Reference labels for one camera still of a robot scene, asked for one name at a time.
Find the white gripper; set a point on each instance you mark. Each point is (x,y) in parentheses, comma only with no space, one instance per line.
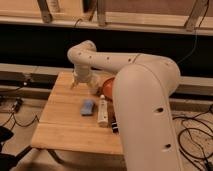
(84,74)

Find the white plastic bottle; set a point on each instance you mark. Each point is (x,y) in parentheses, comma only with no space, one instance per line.
(102,112)

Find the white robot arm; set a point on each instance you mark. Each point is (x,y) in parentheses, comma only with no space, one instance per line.
(140,93)

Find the orange ceramic bowl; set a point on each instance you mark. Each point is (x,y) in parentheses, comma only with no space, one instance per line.
(107,88)

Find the blue sponge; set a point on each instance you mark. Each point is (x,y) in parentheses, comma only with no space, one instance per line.
(87,107)

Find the wooden table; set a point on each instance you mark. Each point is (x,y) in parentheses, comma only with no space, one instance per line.
(61,127)

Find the black white striped block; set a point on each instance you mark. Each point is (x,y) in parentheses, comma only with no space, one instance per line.
(114,127)

